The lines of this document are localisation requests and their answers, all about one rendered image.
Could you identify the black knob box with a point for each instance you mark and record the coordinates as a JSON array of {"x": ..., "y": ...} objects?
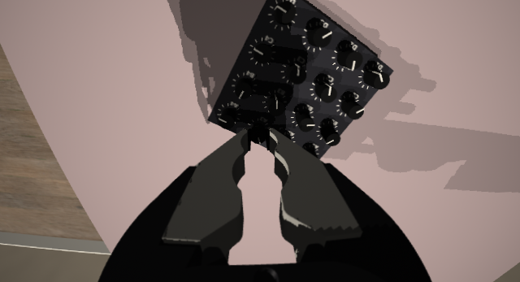
[{"x": 282, "y": 79}]

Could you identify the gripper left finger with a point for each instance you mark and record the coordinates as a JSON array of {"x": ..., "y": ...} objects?
[{"x": 201, "y": 208}]

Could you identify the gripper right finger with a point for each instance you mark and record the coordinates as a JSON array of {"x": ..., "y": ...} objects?
[{"x": 320, "y": 205}]

